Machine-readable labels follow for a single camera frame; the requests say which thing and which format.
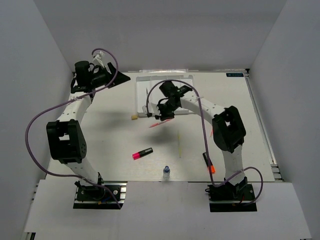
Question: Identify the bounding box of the yellow pen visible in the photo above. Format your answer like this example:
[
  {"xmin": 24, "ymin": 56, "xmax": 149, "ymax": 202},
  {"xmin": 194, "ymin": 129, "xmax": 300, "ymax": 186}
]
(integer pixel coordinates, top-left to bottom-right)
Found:
[{"xmin": 177, "ymin": 130, "xmax": 182, "ymax": 158}]

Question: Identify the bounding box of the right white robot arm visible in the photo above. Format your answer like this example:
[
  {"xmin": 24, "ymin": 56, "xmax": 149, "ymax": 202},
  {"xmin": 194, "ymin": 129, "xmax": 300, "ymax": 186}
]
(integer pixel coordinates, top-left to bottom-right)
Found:
[{"xmin": 153, "ymin": 79, "xmax": 248, "ymax": 200}]

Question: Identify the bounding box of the pink highlighter black cap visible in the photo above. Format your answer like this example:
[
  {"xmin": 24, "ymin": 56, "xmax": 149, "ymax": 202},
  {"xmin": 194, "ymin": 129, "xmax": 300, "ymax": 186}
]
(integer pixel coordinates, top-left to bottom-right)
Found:
[{"xmin": 132, "ymin": 147, "xmax": 154, "ymax": 160}]

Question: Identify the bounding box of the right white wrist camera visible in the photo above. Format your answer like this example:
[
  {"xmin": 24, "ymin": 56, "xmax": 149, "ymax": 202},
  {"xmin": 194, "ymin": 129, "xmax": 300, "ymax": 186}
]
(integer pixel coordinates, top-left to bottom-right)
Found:
[{"xmin": 142, "ymin": 103, "xmax": 161, "ymax": 118}]

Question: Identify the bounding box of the white compartment tray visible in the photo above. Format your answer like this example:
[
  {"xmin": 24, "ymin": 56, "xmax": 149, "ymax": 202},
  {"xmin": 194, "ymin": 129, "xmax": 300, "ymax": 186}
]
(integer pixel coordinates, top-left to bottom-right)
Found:
[{"xmin": 135, "ymin": 74, "xmax": 194, "ymax": 118}]

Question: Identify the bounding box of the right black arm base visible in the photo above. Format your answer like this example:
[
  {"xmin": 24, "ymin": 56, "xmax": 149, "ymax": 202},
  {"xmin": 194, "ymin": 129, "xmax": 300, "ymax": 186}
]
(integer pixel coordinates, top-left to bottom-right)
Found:
[{"xmin": 205, "ymin": 184, "xmax": 258, "ymax": 213}]

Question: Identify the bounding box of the small blue-capped bottle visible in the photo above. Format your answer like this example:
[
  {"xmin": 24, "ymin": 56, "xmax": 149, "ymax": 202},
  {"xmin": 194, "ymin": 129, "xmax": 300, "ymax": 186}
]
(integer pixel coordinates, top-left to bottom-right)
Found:
[{"xmin": 162, "ymin": 165, "xmax": 171, "ymax": 181}]

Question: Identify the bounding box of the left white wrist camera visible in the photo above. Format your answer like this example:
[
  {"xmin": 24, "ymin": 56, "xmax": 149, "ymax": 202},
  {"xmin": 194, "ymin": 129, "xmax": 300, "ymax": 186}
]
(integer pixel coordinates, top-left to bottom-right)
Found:
[{"xmin": 92, "ymin": 51, "xmax": 105, "ymax": 68}]

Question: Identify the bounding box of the pink pen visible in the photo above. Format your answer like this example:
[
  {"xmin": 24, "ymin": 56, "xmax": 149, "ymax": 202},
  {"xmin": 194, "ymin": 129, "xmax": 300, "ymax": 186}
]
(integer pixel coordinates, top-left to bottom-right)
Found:
[{"xmin": 148, "ymin": 119, "xmax": 173, "ymax": 129}]

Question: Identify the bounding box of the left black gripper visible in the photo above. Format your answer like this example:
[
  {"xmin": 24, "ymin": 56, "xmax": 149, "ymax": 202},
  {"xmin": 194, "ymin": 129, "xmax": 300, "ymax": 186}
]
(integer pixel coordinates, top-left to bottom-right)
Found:
[{"xmin": 89, "ymin": 62, "xmax": 131, "ymax": 89}]

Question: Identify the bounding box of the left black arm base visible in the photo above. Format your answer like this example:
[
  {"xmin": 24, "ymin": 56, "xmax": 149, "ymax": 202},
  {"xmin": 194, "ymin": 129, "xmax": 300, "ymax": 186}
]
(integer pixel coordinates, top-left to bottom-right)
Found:
[{"xmin": 73, "ymin": 182, "xmax": 127, "ymax": 210}]

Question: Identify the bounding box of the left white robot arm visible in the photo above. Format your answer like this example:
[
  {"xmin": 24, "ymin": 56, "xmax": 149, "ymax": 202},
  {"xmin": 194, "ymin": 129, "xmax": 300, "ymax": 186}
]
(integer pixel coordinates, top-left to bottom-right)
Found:
[{"xmin": 46, "ymin": 60, "xmax": 131, "ymax": 200}]

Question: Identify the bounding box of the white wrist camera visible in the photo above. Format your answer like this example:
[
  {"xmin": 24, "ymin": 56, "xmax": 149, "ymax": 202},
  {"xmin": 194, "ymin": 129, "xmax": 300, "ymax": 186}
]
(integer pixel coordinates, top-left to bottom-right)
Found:
[
  {"xmin": 92, "ymin": 51, "xmax": 105, "ymax": 68},
  {"xmin": 142, "ymin": 103, "xmax": 161, "ymax": 118}
]

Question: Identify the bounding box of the orange highlighter black cap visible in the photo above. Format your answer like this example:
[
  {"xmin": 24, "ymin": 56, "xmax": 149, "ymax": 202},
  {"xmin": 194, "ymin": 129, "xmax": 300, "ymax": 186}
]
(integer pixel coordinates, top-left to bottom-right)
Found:
[{"xmin": 202, "ymin": 152, "xmax": 216, "ymax": 174}]

